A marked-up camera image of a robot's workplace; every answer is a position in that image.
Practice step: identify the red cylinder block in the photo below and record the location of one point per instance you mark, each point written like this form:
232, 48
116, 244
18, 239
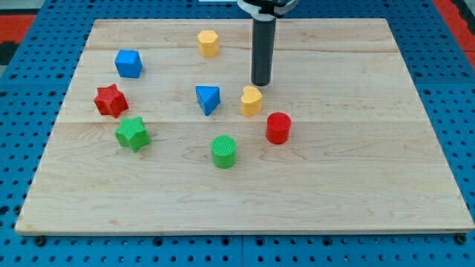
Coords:
278, 127

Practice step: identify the yellow hexagon block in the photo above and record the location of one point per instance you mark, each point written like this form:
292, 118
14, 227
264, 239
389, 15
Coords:
208, 43

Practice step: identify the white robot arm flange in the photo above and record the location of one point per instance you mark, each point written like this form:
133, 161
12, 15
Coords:
267, 10

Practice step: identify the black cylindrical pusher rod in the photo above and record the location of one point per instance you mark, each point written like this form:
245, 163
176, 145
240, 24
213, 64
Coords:
263, 37

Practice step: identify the yellow heart block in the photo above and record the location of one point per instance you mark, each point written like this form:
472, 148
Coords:
251, 101

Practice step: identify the green star block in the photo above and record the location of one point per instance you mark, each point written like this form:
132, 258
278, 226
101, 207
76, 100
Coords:
132, 133

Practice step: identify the blue cube block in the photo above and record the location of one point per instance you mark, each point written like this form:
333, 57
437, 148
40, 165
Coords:
128, 64

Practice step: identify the red star block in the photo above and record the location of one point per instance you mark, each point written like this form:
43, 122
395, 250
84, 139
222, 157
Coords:
110, 101

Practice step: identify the blue triangle block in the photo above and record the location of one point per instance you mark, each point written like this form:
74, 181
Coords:
208, 98

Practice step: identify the wooden board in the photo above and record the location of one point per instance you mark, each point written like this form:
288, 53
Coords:
361, 158

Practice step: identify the green cylinder block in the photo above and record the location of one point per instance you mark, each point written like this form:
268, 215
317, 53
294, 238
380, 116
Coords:
223, 150

